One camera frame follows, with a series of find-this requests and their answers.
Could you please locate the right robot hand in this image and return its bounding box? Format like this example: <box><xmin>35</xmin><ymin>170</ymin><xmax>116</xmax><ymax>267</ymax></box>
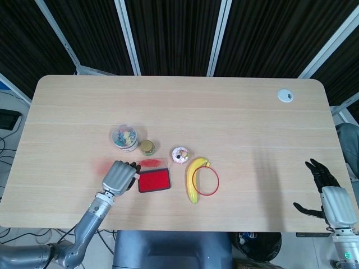
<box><xmin>293</xmin><ymin>158</ymin><xmax>356</xmax><ymax>228</ymax></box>

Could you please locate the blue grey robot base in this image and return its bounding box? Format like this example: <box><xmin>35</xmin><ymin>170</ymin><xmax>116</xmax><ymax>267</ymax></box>
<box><xmin>112</xmin><ymin>230</ymin><xmax>234</xmax><ymax>269</ymax></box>

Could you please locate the black box with cable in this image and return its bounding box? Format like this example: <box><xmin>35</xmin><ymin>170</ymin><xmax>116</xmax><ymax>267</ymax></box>
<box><xmin>0</xmin><ymin>109</ymin><xmax>22</xmax><ymax>131</ymax></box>

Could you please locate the small jar with gold lid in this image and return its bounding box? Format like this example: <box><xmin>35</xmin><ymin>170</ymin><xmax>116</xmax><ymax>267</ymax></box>
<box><xmin>139</xmin><ymin>140</ymin><xmax>156</xmax><ymax>156</ymax></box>

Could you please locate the blue white panel edge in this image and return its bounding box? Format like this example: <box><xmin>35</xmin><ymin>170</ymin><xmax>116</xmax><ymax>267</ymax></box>
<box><xmin>0</xmin><ymin>72</ymin><xmax>32</xmax><ymax>106</ymax></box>

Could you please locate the grey trouser leg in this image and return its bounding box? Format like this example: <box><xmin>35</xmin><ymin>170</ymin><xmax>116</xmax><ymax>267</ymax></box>
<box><xmin>335</xmin><ymin>122</ymin><xmax>359</xmax><ymax>182</ymax></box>

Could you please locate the black trash bin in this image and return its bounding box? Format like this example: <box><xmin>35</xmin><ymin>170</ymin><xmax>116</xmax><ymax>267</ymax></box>
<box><xmin>234</xmin><ymin>231</ymin><xmax>282</xmax><ymax>263</ymax></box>

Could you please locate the red ink pad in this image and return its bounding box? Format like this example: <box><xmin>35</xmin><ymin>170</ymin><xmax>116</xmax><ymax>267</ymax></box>
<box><xmin>132</xmin><ymin>157</ymin><xmax>172</xmax><ymax>194</ymax></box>

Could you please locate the white partition post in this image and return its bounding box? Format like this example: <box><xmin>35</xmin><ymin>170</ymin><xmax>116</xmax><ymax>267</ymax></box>
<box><xmin>208</xmin><ymin>0</ymin><xmax>233</xmax><ymax>77</ymax></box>
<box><xmin>330</xmin><ymin>95</ymin><xmax>359</xmax><ymax>132</ymax></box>
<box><xmin>297</xmin><ymin>12</ymin><xmax>359</xmax><ymax>79</ymax></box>
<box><xmin>35</xmin><ymin>0</ymin><xmax>116</xmax><ymax>76</ymax></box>
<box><xmin>114</xmin><ymin>0</ymin><xmax>142</xmax><ymax>76</ymax></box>

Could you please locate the clear jar of coloured clips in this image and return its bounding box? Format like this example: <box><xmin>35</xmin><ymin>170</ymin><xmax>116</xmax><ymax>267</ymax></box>
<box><xmin>111</xmin><ymin>124</ymin><xmax>140</xmax><ymax>153</ymax></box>

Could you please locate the thin red ring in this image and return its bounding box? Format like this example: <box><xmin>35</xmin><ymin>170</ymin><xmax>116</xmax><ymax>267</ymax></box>
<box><xmin>194</xmin><ymin>165</ymin><xmax>220</xmax><ymax>197</ymax></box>

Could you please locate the yellow toy banana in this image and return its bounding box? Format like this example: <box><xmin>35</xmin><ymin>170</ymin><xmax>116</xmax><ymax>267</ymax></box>
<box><xmin>186</xmin><ymin>156</ymin><xmax>212</xmax><ymax>205</ymax></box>

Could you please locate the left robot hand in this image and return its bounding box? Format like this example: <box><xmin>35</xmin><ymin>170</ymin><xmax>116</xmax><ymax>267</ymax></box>
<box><xmin>101</xmin><ymin>160</ymin><xmax>141</xmax><ymax>196</ymax></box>

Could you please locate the white cable grommet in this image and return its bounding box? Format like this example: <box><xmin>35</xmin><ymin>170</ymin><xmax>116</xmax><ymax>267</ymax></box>
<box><xmin>277</xmin><ymin>88</ymin><xmax>296</xmax><ymax>104</ymax></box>

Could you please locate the black under-desk control box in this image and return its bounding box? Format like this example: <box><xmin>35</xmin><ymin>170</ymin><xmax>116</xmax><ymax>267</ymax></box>
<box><xmin>295</xmin><ymin>231</ymin><xmax>331</xmax><ymax>239</ymax></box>

